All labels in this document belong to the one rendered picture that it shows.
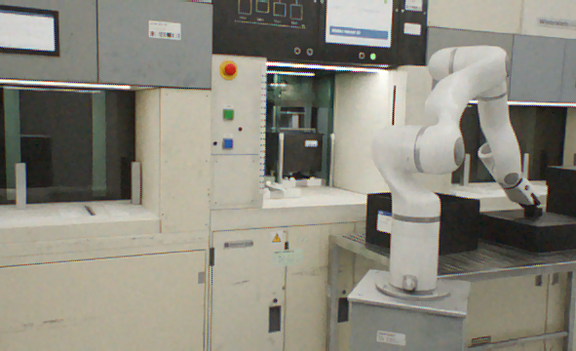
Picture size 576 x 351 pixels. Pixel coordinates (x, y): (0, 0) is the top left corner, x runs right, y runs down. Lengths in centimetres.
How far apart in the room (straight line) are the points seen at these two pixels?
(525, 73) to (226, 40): 136
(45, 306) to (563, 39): 234
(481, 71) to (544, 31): 117
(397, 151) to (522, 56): 136
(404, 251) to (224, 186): 77
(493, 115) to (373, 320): 83
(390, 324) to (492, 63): 76
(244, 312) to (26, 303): 71
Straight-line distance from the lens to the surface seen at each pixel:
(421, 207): 147
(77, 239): 194
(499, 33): 266
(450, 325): 146
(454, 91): 163
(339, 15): 220
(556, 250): 217
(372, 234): 206
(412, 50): 237
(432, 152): 144
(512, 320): 291
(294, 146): 267
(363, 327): 149
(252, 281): 212
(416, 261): 150
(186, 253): 201
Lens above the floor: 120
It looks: 6 degrees down
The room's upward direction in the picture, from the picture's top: 1 degrees clockwise
